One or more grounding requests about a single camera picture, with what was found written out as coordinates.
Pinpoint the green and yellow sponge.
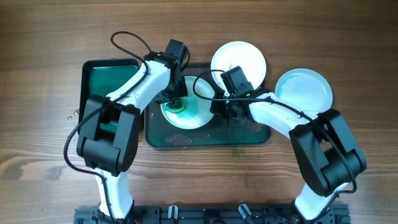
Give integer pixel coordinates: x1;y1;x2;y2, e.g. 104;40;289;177
164;100;185;114

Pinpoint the white plate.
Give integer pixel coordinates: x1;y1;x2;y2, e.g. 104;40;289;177
275;68;333;112
210;41;267;89
160;76;213;129

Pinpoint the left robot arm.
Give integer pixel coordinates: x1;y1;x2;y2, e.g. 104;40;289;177
76;40;190;223

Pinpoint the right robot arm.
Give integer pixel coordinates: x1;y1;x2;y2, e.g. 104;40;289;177
210;66;367;223

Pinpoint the large dark plastic tray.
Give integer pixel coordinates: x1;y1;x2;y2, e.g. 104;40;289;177
144;62;271;149

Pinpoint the small black water tray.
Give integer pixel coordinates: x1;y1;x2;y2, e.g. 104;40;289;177
78;58;139;122

